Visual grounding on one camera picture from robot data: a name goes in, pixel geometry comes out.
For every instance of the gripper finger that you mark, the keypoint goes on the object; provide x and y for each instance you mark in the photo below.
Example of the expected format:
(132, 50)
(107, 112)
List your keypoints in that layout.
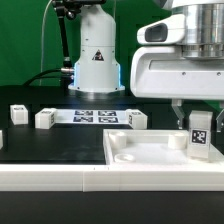
(220, 118)

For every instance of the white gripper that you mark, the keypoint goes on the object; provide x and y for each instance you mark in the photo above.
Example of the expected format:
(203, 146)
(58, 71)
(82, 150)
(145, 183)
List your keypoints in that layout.
(162, 72)

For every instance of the white square tabletop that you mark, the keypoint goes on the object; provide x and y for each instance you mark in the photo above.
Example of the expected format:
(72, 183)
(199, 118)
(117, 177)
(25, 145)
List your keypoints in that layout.
(152, 147)

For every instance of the white L-shaped obstacle fence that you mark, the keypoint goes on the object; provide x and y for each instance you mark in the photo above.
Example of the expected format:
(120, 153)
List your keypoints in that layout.
(206, 177)

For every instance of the white tag sheet with markers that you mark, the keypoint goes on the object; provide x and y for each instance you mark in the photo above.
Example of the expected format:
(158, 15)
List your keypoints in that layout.
(77, 116)

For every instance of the white block at left edge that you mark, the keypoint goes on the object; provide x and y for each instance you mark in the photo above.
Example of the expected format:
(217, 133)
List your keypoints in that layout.
(1, 139)

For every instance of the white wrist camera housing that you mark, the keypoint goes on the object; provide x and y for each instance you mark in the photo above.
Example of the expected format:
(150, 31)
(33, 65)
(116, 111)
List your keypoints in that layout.
(164, 32)

